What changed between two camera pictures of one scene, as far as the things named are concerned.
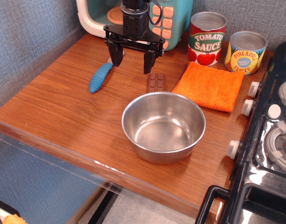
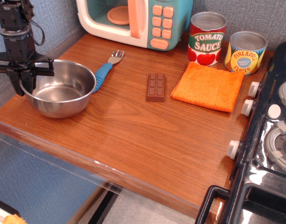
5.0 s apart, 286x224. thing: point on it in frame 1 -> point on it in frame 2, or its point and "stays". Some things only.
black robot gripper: [134, 33] -> [21, 56]
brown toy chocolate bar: [156, 82] stays
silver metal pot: [163, 127] -> [67, 94]
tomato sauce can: [206, 37] stays
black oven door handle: [214, 191] stays
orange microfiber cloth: [216, 88] stays
